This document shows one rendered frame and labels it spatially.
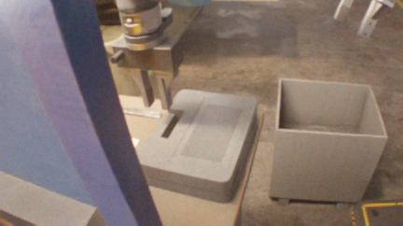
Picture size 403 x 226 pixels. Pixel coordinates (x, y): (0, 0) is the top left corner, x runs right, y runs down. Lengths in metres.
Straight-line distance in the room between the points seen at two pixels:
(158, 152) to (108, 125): 0.44
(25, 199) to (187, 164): 0.40
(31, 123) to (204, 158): 0.40
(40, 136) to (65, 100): 0.09
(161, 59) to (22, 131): 0.35
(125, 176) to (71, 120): 0.06
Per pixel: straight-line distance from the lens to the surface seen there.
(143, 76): 0.62
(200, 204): 0.61
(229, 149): 0.60
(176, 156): 0.60
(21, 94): 0.24
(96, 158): 0.19
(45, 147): 0.27
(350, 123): 1.88
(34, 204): 0.74
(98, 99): 0.17
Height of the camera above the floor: 1.45
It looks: 36 degrees down
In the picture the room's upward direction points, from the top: 7 degrees counter-clockwise
